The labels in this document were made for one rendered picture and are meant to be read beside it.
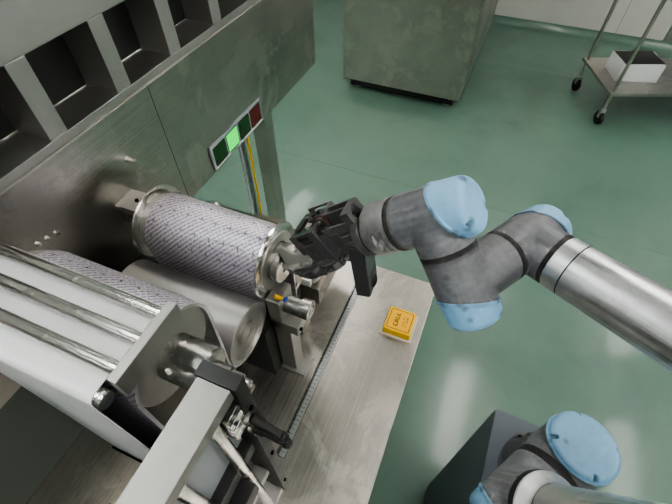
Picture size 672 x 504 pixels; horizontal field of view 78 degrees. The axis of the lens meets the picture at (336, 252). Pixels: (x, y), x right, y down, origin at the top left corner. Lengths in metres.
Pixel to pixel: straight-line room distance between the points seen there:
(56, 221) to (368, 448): 0.74
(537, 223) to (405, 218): 0.19
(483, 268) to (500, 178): 2.51
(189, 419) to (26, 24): 0.57
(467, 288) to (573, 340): 1.87
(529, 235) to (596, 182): 2.69
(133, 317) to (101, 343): 0.04
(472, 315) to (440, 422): 1.46
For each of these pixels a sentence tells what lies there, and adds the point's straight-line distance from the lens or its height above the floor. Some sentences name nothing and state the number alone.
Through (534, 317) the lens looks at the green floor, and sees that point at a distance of 2.37.
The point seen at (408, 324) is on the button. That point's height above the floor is 0.92.
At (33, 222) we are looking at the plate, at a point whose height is 1.37.
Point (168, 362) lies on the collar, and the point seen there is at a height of 1.36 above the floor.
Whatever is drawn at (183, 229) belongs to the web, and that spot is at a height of 1.30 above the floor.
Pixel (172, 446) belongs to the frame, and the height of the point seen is 1.44.
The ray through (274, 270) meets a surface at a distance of 0.73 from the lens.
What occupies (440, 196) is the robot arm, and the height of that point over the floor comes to 1.52.
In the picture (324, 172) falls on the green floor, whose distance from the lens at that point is 2.87.
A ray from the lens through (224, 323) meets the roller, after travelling 0.74.
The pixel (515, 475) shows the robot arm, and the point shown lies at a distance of 0.78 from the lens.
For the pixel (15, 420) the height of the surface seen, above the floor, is 1.09.
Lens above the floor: 1.85
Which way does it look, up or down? 51 degrees down
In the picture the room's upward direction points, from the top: straight up
